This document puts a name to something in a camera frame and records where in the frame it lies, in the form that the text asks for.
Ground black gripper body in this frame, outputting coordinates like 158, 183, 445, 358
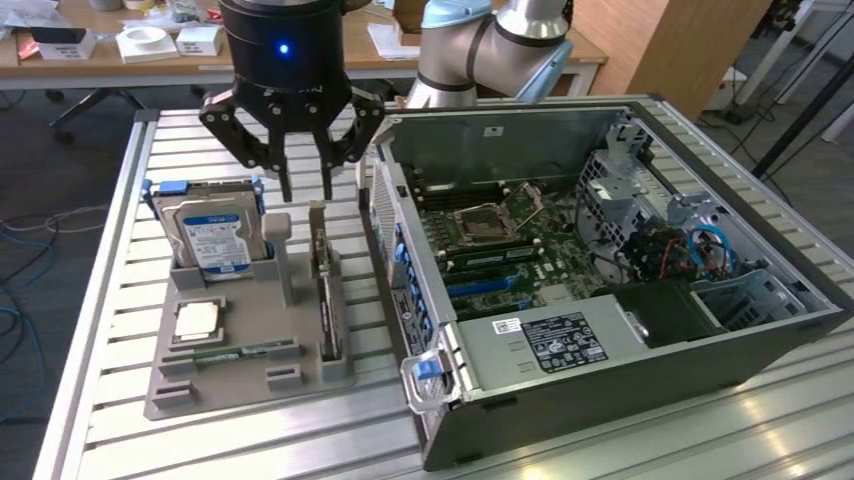
219, 0, 355, 135

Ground low profile graphics card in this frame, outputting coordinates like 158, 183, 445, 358
307, 198, 347, 365

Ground small white box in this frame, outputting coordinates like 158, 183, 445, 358
174, 25, 226, 57

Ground white paper stack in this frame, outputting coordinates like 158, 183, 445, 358
366, 22, 426, 61

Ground white box with round hollow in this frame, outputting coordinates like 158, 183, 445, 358
114, 27, 182, 65

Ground brown cardboard box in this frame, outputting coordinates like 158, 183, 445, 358
390, 0, 439, 35

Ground hard disk with blue carrier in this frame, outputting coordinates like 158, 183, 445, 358
140, 174, 268, 285

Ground black office chair base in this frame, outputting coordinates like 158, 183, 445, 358
47, 87, 147, 146

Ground CPU socket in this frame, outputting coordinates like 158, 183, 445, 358
453, 203, 510, 242

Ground silver socket cover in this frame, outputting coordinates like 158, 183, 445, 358
501, 180, 547, 227

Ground white labelled box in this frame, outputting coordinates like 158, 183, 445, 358
31, 27, 99, 61

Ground blue expansion slot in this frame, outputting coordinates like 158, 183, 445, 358
450, 278, 526, 300

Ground loose paper pile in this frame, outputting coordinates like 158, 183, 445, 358
0, 0, 72, 31

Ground grey printed parts rack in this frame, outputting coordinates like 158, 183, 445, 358
143, 212, 361, 422

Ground silver CPU chip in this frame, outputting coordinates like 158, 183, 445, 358
174, 302, 224, 341

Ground silver disk bay cage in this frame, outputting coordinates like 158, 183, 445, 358
574, 148, 677, 252

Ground green motherboard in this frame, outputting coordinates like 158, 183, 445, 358
399, 164, 626, 321

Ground silver chipset heatsink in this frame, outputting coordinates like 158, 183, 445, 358
535, 285, 577, 307

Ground wooden cabinet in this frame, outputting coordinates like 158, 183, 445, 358
570, 0, 776, 121

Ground grey power supply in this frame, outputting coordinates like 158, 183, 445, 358
457, 294, 647, 401

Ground white floor box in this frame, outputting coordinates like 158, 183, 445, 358
703, 64, 749, 119

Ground black stand pole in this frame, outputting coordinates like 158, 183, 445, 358
750, 27, 854, 180

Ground dark grey PC case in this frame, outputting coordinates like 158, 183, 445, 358
355, 96, 850, 472

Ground white floor cable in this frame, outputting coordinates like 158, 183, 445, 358
0, 202, 112, 236

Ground multicolour drive power wires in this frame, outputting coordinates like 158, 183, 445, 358
626, 224, 695, 284

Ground clear handle with blue latch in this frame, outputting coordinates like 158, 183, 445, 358
398, 347, 463, 415

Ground blue data wire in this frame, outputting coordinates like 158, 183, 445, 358
690, 223, 741, 275

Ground blue floor cable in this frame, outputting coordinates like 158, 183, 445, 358
0, 219, 59, 426

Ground grey metal bay bracket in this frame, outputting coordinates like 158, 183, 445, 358
690, 267, 814, 335

